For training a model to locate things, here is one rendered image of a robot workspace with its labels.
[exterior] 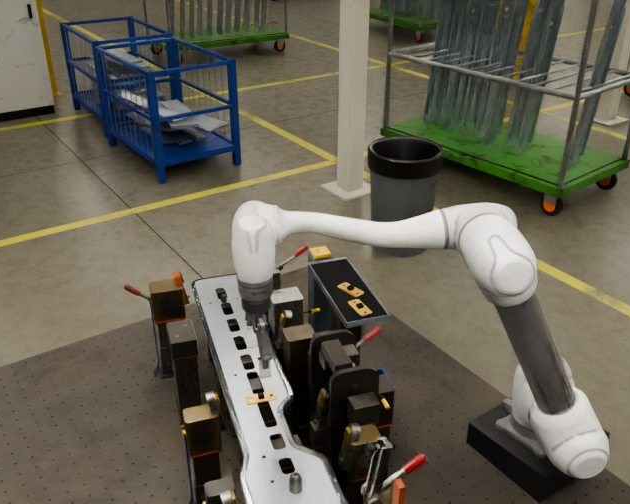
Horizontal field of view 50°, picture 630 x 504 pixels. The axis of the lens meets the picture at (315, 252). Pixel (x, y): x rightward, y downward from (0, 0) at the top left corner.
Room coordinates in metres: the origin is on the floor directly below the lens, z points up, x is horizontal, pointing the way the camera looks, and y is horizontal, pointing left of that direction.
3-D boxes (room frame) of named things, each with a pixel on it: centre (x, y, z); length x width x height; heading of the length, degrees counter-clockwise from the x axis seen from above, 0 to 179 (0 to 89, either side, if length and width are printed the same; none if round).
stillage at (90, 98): (7.30, 2.09, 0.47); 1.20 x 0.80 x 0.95; 33
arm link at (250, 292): (1.48, 0.15, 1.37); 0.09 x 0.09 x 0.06
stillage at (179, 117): (6.11, 1.35, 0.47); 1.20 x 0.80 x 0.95; 36
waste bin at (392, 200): (4.29, -0.60, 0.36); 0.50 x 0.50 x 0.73
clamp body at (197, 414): (1.36, 0.31, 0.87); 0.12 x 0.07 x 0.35; 108
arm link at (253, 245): (1.49, 0.15, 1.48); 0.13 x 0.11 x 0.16; 6
